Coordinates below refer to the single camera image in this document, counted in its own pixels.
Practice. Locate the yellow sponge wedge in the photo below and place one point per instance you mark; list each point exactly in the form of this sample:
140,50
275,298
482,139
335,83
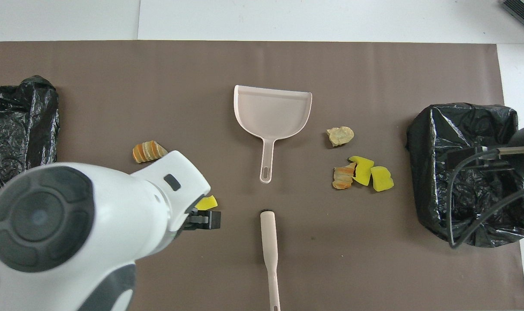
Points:
208,202

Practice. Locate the beige hand brush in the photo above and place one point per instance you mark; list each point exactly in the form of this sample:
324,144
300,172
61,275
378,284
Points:
269,242

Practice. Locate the yellow sponge chunk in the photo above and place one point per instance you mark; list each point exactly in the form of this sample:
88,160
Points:
381,179

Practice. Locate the orange striped bread slice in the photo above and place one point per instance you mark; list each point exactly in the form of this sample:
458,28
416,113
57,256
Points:
149,152

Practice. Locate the notched yellow sponge piece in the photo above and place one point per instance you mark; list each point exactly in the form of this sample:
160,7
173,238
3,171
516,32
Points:
364,169

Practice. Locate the small striped bread piece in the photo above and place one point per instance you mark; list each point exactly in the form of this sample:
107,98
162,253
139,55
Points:
342,178

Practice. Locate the pale pink plastic dustpan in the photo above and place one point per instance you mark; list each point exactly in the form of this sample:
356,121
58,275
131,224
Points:
270,112

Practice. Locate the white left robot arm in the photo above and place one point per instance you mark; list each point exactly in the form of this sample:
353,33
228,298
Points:
93,224

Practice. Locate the black bag lined bin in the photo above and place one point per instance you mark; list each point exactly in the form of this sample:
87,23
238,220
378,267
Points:
20,116
474,125

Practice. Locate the pale crumpled bread lump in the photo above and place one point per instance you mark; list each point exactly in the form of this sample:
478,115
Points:
340,136

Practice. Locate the brown paper table mat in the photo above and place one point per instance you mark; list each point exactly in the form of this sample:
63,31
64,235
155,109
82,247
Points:
262,65

